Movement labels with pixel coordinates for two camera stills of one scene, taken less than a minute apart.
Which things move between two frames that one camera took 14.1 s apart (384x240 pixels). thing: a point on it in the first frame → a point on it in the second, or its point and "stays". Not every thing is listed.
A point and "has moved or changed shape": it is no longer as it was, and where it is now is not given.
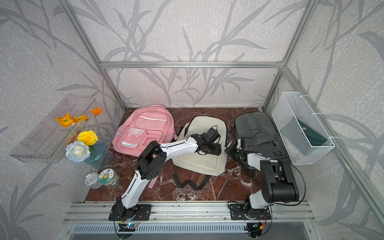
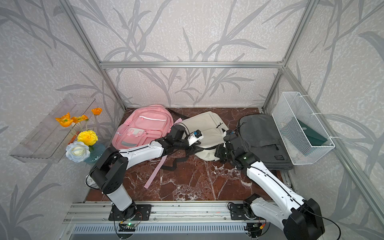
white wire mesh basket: [305, 137] stays
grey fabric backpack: [260, 136] stays
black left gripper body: [213, 149] → [182, 145]
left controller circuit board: [123, 227] stays
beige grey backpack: [195, 167] has moved or changed shape
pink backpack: [150, 123] stays
